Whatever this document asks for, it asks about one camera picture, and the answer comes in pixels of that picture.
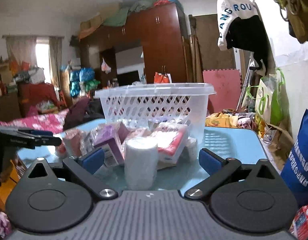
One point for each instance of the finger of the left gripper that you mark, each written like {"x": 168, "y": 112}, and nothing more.
{"x": 23, "y": 137}

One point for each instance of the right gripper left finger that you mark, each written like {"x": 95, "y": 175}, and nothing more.
{"x": 81, "y": 170}

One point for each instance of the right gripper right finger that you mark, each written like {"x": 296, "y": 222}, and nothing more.
{"x": 220, "y": 171}

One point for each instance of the purple box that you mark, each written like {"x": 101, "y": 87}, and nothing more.
{"x": 110, "y": 138}

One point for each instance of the yellow orange blanket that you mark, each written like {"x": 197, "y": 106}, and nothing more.
{"x": 221, "y": 120}

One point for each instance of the pink floral blanket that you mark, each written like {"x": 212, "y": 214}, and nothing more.
{"x": 47, "y": 122}

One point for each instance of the red white tissue pack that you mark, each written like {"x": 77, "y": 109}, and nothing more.
{"x": 171, "y": 139}

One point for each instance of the white toilet paper roll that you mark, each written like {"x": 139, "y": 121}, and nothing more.
{"x": 141, "y": 159}

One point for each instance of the clear plastic laundry basket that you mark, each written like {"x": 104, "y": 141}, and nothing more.
{"x": 144, "y": 105}

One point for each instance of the blue fabric bag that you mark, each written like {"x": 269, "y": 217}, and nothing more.
{"x": 295, "y": 170}

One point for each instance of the green white shopping bag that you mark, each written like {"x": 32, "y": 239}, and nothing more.
{"x": 268, "y": 96}

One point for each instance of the pink foam mat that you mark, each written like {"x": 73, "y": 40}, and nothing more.
{"x": 227, "y": 85}

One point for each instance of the window curtains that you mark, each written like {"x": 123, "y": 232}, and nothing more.
{"x": 33, "y": 59}

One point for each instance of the orange white hanging bag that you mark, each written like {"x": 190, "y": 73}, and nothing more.
{"x": 162, "y": 78}

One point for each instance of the brown wooden door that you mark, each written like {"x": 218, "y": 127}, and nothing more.
{"x": 201, "y": 49}

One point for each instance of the dark red wooden wardrobe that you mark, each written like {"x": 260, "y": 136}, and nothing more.
{"x": 160, "y": 31}

